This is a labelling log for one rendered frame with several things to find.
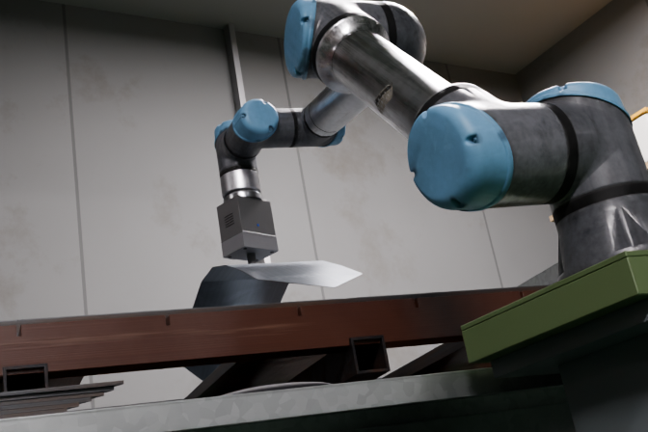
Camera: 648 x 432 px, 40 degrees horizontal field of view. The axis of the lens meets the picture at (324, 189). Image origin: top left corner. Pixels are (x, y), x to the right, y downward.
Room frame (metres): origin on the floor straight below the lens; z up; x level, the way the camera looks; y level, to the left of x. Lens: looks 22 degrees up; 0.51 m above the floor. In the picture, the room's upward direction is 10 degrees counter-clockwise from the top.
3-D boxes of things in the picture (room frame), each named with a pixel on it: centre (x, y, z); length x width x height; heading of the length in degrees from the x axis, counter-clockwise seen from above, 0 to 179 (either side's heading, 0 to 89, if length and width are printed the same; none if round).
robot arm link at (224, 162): (1.60, 0.16, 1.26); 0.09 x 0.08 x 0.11; 26
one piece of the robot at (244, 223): (1.62, 0.16, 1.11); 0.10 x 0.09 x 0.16; 48
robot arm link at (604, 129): (0.98, -0.30, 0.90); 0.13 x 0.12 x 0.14; 116
